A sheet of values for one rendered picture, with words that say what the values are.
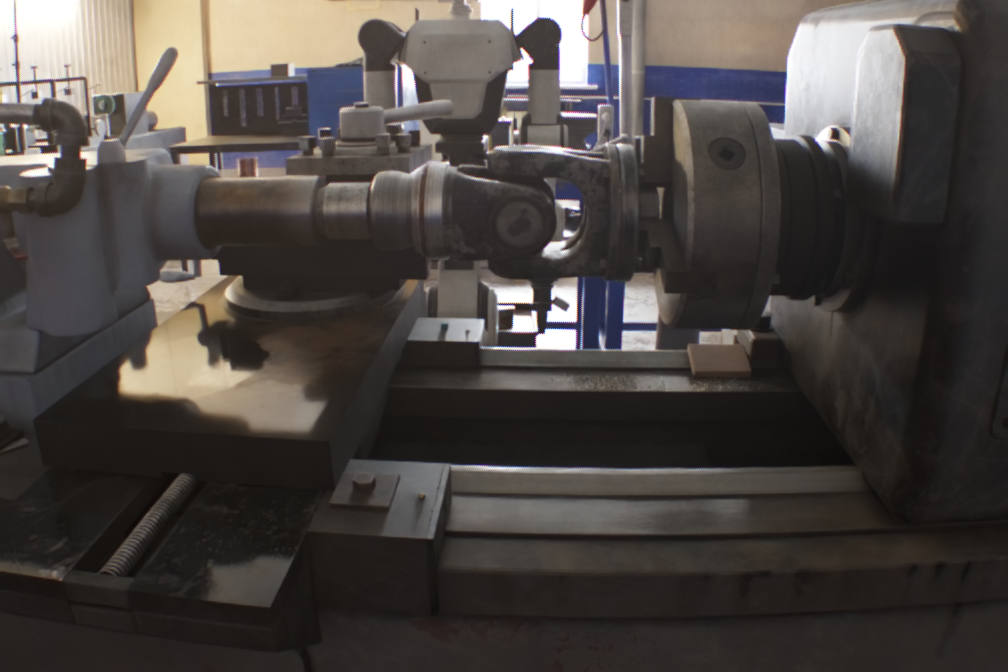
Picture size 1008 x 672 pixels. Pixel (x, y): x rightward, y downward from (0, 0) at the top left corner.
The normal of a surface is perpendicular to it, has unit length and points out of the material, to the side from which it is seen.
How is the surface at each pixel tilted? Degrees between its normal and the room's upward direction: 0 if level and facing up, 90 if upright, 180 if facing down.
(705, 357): 19
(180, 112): 90
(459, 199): 90
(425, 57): 90
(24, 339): 62
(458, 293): 66
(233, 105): 90
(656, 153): 80
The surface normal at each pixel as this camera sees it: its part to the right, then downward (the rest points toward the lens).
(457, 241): -0.31, 0.28
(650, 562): 0.00, -0.96
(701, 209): -0.05, 0.08
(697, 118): -0.03, -0.69
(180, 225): -0.03, 0.38
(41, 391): 1.00, 0.01
